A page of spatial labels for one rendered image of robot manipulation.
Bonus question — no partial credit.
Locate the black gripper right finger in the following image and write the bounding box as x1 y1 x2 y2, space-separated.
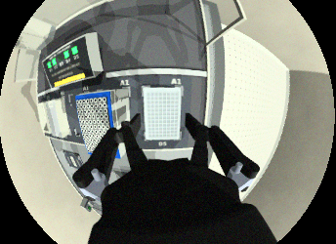
185 113 260 192

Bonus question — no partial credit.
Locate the white ready key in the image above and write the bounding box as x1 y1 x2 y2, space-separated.
80 196 95 212

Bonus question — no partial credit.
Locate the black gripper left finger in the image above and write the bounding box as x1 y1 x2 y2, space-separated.
72 113 160 203

